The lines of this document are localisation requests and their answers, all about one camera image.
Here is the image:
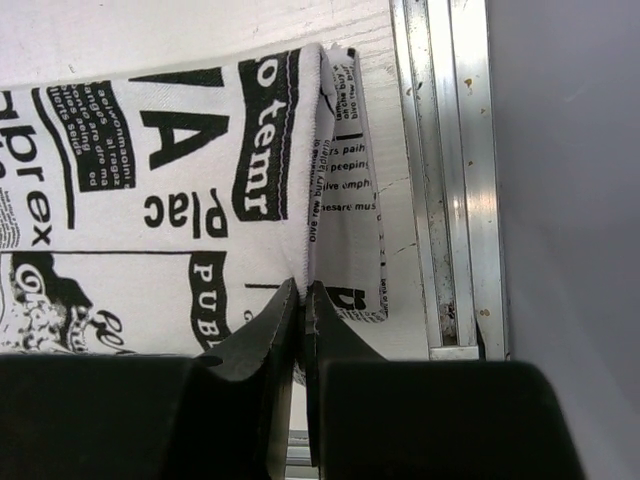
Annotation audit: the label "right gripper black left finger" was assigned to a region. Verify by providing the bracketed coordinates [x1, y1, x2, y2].
[1, 280, 298, 479]

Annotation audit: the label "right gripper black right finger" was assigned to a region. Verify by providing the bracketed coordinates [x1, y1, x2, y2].
[304, 282, 585, 479]

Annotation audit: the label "newspaper print trousers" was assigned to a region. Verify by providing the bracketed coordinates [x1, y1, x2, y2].
[1, 43, 389, 355]

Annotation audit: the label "aluminium frame rails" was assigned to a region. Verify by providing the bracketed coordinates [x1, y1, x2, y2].
[287, 0, 511, 480]

